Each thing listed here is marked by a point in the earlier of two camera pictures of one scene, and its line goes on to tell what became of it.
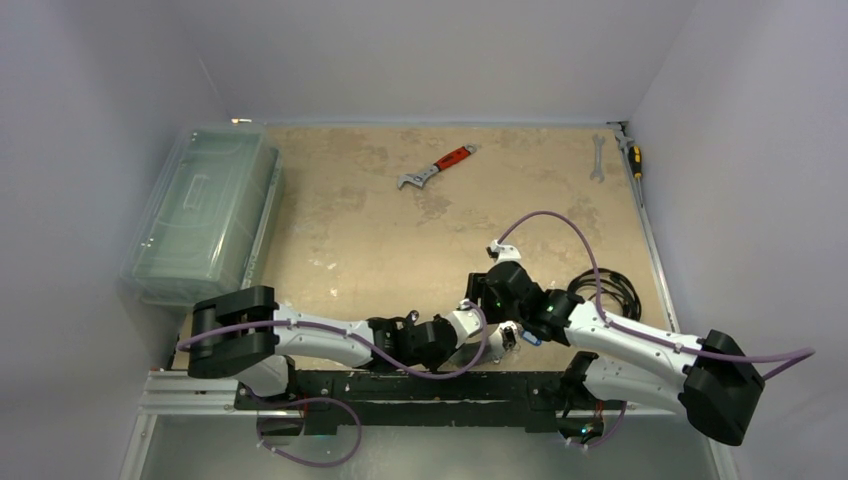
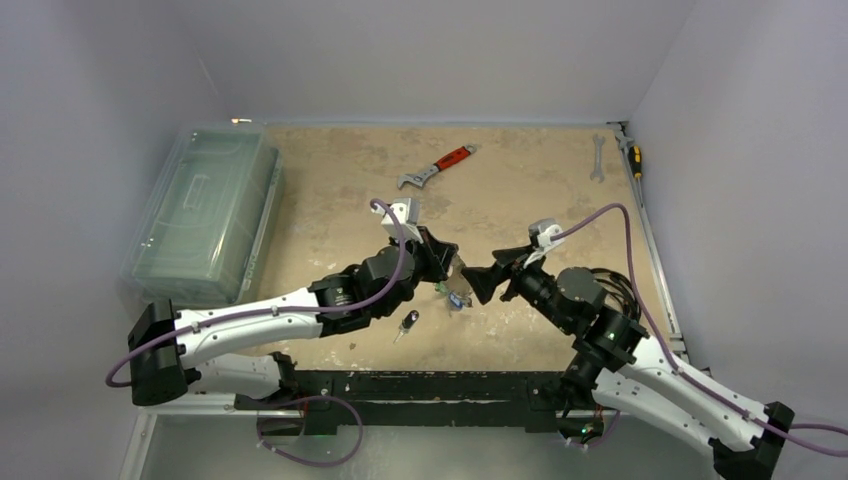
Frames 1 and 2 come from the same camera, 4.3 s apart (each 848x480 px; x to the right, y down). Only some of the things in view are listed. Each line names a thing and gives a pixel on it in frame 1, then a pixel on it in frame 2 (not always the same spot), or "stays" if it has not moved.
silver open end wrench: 598,172 stays
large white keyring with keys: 505,338 -> 456,287
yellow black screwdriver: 635,162 stays
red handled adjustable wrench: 418,178 stays
